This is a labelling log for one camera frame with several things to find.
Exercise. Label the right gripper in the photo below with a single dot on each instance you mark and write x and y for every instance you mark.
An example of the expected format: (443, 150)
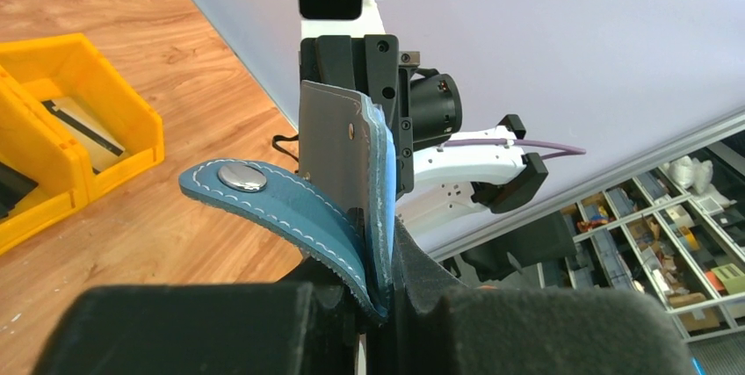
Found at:
(375, 66)

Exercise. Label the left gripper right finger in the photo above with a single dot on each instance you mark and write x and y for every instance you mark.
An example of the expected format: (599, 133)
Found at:
(438, 325)

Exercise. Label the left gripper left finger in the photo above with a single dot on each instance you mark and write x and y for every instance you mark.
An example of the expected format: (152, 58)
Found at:
(304, 323)

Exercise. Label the grey credit card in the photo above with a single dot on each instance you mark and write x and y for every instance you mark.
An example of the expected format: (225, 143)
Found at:
(334, 150)

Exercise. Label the blue leather card holder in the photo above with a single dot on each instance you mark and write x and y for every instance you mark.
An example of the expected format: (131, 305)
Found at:
(355, 245)

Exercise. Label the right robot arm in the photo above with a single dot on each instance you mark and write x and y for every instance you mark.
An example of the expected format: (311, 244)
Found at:
(460, 173)

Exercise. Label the cards in right bin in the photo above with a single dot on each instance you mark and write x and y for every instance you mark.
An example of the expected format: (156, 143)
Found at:
(103, 149)

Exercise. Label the black card in middle bin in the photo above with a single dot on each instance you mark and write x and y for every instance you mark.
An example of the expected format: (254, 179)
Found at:
(19, 193)

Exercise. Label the black office chair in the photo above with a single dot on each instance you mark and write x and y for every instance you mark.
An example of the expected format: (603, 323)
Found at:
(524, 258)

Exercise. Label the parts storage rack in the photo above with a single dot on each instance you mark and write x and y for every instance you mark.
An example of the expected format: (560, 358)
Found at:
(675, 233)

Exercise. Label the right yellow bin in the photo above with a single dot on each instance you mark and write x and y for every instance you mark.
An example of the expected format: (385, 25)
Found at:
(83, 99)

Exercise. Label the yellow bin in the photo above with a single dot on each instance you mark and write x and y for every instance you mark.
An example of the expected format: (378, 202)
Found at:
(41, 175)
(83, 99)

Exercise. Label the middle yellow bin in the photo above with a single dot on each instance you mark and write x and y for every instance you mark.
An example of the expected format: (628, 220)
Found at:
(41, 175)

